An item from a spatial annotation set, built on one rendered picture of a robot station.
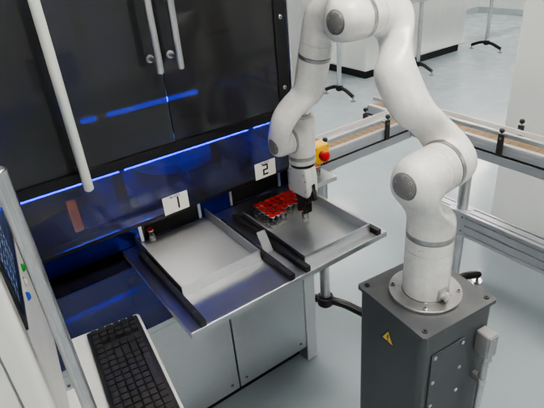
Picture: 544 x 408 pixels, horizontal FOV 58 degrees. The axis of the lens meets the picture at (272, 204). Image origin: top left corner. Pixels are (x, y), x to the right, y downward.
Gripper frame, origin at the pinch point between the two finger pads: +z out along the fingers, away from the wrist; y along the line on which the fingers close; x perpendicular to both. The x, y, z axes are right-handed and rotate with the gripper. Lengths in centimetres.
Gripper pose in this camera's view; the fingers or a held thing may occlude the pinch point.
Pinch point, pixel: (304, 205)
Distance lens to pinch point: 162.7
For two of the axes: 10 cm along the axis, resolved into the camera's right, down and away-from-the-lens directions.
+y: 5.8, 3.6, -7.3
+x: 8.1, -3.4, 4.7
